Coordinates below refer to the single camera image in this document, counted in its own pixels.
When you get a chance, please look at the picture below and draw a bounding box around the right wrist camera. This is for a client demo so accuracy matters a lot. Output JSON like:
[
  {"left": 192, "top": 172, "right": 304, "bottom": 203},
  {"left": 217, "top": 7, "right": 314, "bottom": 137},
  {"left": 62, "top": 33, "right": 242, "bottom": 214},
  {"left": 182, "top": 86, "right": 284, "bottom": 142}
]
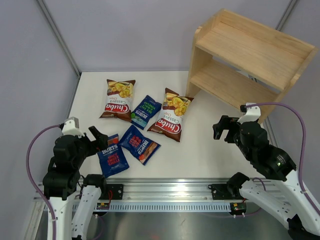
[{"left": 237, "top": 102, "right": 261, "bottom": 124}]

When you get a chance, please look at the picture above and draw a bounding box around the white slotted cable duct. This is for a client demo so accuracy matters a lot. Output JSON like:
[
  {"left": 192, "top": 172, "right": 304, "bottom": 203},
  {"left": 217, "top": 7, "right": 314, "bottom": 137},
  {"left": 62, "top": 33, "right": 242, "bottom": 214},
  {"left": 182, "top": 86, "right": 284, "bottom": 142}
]
[{"left": 93, "top": 202, "right": 231, "bottom": 213}]

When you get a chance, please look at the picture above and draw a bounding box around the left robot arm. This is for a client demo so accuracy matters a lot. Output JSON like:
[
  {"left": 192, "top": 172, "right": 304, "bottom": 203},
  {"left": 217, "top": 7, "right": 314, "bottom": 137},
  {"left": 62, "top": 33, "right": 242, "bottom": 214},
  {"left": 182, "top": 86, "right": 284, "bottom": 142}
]
[{"left": 42, "top": 126, "right": 109, "bottom": 240}]

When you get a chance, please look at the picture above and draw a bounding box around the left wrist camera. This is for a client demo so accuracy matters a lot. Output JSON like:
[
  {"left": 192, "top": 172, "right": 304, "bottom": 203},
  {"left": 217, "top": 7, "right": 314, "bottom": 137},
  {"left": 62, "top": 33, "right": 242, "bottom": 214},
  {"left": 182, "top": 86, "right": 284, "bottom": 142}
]
[{"left": 61, "top": 117, "right": 84, "bottom": 138}]

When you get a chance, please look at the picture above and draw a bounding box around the Burts sea salt vinegar bag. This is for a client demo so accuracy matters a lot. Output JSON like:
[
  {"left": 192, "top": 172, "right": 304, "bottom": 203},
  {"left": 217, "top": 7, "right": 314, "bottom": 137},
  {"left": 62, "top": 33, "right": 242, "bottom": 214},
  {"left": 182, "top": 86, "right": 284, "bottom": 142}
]
[{"left": 131, "top": 95, "right": 162, "bottom": 130}]

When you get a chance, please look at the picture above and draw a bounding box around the wooden two-tier shelf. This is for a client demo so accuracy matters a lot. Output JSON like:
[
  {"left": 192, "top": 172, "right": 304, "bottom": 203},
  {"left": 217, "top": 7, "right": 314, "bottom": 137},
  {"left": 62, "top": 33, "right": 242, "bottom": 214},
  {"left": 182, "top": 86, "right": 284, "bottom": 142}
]
[{"left": 185, "top": 8, "right": 318, "bottom": 122}]

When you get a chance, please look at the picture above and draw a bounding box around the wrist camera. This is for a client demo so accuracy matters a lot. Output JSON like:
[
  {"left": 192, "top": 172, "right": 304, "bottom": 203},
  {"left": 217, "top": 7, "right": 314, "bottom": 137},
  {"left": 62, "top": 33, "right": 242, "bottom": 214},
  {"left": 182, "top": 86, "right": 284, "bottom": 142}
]
[
  {"left": 61, "top": 117, "right": 84, "bottom": 138},
  {"left": 237, "top": 102, "right": 261, "bottom": 124}
]

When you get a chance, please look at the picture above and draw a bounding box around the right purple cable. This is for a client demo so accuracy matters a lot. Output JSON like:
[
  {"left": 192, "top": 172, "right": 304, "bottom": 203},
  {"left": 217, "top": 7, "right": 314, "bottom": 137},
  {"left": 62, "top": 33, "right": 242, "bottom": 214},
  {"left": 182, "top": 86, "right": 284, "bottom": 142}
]
[{"left": 246, "top": 101, "right": 320, "bottom": 216}]

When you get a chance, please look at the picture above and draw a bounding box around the Burts blue bag with bacon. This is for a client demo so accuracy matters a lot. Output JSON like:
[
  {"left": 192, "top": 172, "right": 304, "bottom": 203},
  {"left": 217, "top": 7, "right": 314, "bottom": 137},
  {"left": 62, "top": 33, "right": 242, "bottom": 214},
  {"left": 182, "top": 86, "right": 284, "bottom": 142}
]
[{"left": 119, "top": 125, "right": 161, "bottom": 166}]

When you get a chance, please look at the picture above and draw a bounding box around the black mounting plate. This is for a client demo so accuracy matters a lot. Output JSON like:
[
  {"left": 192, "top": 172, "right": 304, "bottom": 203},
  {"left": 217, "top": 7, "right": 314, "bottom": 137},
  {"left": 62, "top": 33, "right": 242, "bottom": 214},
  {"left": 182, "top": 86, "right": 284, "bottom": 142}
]
[
  {"left": 99, "top": 184, "right": 124, "bottom": 201},
  {"left": 207, "top": 183, "right": 234, "bottom": 200}
]

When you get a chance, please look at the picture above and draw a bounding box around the left Chuba cassava chips bag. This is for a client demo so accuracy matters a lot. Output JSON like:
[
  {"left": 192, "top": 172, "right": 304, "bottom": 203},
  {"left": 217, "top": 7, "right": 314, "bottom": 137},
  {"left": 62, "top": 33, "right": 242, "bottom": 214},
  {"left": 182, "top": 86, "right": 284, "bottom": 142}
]
[{"left": 99, "top": 79, "right": 136, "bottom": 123}]

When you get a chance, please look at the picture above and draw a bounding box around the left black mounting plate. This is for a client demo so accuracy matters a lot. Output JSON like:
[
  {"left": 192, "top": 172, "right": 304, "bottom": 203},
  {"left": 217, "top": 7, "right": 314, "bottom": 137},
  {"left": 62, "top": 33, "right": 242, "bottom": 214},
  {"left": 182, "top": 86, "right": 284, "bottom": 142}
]
[{"left": 99, "top": 184, "right": 124, "bottom": 201}]

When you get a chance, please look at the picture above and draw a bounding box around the chuba cassava chips bag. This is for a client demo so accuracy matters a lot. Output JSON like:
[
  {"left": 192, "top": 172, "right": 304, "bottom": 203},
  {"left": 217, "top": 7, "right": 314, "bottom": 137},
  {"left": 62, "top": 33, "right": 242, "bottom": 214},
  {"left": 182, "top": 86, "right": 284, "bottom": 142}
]
[
  {"left": 147, "top": 87, "right": 194, "bottom": 143},
  {"left": 99, "top": 79, "right": 136, "bottom": 123}
]

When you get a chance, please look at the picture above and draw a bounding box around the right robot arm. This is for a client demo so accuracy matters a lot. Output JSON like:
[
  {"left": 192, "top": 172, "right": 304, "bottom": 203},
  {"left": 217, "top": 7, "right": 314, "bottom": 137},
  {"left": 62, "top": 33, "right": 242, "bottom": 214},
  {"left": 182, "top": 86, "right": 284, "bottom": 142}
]
[{"left": 212, "top": 115, "right": 320, "bottom": 240}]

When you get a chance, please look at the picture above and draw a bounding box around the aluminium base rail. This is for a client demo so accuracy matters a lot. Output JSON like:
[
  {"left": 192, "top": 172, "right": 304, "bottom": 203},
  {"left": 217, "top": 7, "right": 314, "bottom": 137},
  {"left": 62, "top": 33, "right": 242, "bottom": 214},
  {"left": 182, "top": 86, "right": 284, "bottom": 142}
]
[{"left": 32, "top": 177, "right": 301, "bottom": 202}]

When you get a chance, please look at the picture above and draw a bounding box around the right Chuba cassava chips bag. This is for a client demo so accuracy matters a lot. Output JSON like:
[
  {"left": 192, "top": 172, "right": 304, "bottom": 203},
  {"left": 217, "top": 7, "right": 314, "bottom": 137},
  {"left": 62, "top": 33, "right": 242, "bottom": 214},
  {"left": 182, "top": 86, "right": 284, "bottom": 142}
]
[{"left": 147, "top": 87, "right": 194, "bottom": 143}]

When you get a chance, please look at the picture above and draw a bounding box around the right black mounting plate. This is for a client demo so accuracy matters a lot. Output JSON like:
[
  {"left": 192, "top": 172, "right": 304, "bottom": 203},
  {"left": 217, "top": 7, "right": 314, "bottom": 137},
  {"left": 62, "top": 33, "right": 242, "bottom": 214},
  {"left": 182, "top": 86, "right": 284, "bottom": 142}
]
[{"left": 207, "top": 183, "right": 234, "bottom": 200}]

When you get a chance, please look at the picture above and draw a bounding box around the Burts spicy sweet chilli bag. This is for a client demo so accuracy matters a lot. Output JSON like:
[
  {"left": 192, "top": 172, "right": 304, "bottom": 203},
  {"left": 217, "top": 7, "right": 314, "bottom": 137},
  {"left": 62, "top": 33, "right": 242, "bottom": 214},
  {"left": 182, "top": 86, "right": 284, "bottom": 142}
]
[{"left": 97, "top": 134, "right": 130, "bottom": 178}]

